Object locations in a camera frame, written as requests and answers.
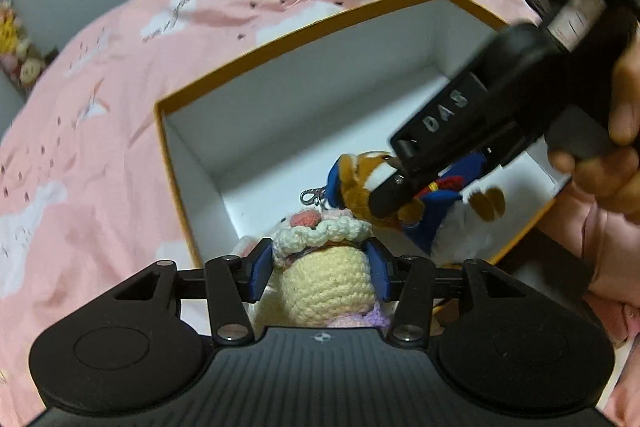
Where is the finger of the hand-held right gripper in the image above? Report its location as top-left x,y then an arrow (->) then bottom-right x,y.
368,173 -> 419,217

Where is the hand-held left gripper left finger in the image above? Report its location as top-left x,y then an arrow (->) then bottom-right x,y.
111,238 -> 275,344

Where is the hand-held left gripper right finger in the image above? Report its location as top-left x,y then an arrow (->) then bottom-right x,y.
361,238 -> 523,345

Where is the brown plush dog keychain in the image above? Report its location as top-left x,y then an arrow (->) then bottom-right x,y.
300,151 -> 507,269

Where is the cream crochet toy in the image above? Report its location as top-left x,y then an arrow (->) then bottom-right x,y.
237,208 -> 396,333

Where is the person's right hand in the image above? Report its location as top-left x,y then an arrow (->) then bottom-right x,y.
547,23 -> 640,219

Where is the pink printed bedsheet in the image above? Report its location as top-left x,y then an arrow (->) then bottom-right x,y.
0,0 -> 538,418

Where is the pink blanket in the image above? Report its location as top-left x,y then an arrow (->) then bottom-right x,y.
545,184 -> 640,427

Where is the row of plush toys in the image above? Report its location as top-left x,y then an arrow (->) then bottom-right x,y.
0,0 -> 57,88

